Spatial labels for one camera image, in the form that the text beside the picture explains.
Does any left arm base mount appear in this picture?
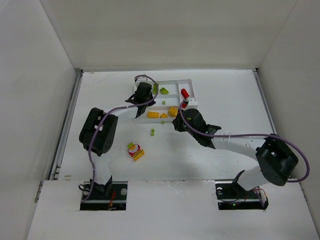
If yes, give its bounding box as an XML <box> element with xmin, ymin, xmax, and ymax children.
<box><xmin>78</xmin><ymin>181</ymin><xmax>128</xmax><ymax>211</ymax></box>

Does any green lego beside flower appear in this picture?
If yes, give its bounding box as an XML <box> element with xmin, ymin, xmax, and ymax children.
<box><xmin>127</xmin><ymin>142</ymin><xmax>134</xmax><ymax>149</ymax></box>

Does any right aluminium rail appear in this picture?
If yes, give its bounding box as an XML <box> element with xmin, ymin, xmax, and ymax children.
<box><xmin>252</xmin><ymin>68</ymin><xmax>277</xmax><ymax>134</ymax></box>

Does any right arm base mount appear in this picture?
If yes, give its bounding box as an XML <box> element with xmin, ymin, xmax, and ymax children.
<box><xmin>215</xmin><ymin>170</ymin><xmax>269</xmax><ymax>211</ymax></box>

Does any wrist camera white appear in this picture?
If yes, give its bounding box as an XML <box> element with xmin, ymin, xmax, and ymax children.
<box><xmin>184</xmin><ymin>97</ymin><xmax>199</xmax><ymax>110</ymax></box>
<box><xmin>134</xmin><ymin>76</ymin><xmax>149</xmax><ymax>87</ymax></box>

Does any small yellow lego brick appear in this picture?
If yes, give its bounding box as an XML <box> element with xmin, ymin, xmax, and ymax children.
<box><xmin>160</xmin><ymin>113</ymin><xmax>168</xmax><ymax>118</ymax></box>

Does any red white flower lego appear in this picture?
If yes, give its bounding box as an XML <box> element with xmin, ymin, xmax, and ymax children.
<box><xmin>128</xmin><ymin>143</ymin><xmax>141</xmax><ymax>156</ymax></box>

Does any green sloped lego brick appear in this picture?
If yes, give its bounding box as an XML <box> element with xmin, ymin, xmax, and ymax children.
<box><xmin>159</xmin><ymin>87</ymin><xmax>169</xmax><ymax>95</ymax></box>

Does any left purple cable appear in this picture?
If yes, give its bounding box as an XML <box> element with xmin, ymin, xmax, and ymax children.
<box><xmin>81</xmin><ymin>74</ymin><xmax>159</xmax><ymax>202</ymax></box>

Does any left aluminium rail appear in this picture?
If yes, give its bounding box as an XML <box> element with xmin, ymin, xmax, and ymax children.
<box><xmin>45</xmin><ymin>68</ymin><xmax>84</xmax><ymax>180</ymax></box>

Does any white divided sorting tray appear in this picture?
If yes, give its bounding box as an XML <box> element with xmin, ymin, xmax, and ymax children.
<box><xmin>134</xmin><ymin>79</ymin><xmax>195</xmax><ymax>124</ymax></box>

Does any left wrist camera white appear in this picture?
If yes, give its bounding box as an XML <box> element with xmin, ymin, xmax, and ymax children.
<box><xmin>134</xmin><ymin>76</ymin><xmax>149</xmax><ymax>87</ymax></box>

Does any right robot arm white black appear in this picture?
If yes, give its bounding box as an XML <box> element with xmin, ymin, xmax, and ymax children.
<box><xmin>172</xmin><ymin>108</ymin><xmax>299</xmax><ymax>191</ymax></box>

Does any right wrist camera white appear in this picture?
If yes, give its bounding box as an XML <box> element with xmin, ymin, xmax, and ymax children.
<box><xmin>184</xmin><ymin>97</ymin><xmax>199</xmax><ymax>110</ymax></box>

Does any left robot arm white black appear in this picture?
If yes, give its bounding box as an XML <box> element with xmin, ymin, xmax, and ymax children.
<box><xmin>79</xmin><ymin>82</ymin><xmax>156</xmax><ymax>198</ymax></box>

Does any yellow lego brick large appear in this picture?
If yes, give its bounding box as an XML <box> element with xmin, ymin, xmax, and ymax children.
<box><xmin>168</xmin><ymin>107</ymin><xmax>179</xmax><ymax>118</ymax></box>

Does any aluminium rail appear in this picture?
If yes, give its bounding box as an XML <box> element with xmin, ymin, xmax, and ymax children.
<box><xmin>45</xmin><ymin>68</ymin><xmax>84</xmax><ymax>180</ymax></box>
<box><xmin>252</xmin><ymin>68</ymin><xmax>277</xmax><ymax>134</ymax></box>

